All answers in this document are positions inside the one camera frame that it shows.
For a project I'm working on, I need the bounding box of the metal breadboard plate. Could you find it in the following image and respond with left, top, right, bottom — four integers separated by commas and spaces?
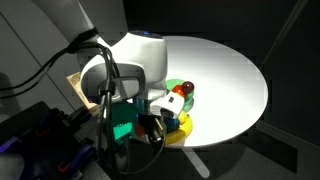
18, 131, 113, 180

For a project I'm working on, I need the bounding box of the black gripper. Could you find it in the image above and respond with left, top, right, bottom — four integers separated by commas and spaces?
137, 112, 168, 144

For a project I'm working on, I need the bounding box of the black clamp with orange handle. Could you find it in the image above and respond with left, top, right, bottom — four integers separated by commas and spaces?
57, 142, 95, 173

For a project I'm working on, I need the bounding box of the yellow toy lemon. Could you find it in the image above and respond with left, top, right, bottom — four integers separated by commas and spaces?
178, 109, 190, 125

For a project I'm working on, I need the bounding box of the red toy tomato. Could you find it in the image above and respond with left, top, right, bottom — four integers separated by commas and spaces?
171, 84, 186, 100

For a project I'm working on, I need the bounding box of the dark purple toy plum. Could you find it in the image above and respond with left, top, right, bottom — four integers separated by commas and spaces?
181, 80, 196, 96

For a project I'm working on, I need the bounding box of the wooden tray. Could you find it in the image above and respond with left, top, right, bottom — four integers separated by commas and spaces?
65, 71, 102, 117

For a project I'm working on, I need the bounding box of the blue toy block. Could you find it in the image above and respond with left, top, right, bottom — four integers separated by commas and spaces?
163, 116, 181, 133

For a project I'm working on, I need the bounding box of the orange toy block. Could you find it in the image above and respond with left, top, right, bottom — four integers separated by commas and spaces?
134, 121, 146, 138

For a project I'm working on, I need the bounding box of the green translucent bowl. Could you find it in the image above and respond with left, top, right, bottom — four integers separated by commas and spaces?
164, 78, 196, 113

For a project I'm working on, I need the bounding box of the white table leg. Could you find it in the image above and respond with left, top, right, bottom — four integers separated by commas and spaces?
181, 146, 211, 179

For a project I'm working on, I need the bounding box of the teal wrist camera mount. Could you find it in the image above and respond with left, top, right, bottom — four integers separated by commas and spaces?
111, 101, 140, 146

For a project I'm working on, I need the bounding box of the yellow toy banana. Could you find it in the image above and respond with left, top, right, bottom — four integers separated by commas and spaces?
164, 114, 195, 146

